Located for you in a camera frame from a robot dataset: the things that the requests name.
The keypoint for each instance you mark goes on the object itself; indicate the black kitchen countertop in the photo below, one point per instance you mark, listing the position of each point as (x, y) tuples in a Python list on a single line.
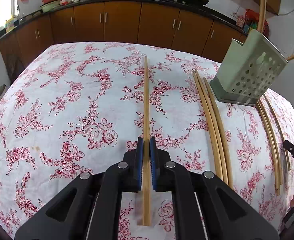
[(111, 0)]

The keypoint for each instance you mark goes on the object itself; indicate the green basin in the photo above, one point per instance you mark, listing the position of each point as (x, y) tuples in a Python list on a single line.
[(50, 7)]

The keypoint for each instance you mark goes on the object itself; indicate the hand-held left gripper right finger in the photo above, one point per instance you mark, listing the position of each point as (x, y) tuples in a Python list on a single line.
[(154, 166)]

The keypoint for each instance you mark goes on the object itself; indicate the brown lower kitchen cabinets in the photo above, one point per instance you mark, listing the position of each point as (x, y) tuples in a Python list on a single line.
[(122, 22)]

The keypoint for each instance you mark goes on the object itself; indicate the yellow box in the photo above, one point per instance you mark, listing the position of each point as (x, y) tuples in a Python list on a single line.
[(9, 25)]

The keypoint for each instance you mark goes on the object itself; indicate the green perforated chopstick holder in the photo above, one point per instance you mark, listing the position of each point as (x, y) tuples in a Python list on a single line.
[(249, 67)]

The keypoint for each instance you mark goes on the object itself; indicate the white bucket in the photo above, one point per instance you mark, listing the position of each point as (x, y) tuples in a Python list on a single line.
[(2, 91)]

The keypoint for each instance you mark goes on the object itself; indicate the red floral tablecloth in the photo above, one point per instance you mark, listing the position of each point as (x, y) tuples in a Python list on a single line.
[(74, 105)]

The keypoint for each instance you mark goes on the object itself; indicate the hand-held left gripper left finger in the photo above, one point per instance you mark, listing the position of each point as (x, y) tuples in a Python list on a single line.
[(140, 166)]

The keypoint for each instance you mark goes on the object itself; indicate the metal faucet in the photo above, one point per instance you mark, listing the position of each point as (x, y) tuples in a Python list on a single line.
[(19, 12)]

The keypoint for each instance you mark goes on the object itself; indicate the red bag with bottles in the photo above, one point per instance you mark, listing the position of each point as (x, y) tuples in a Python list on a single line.
[(252, 17)]

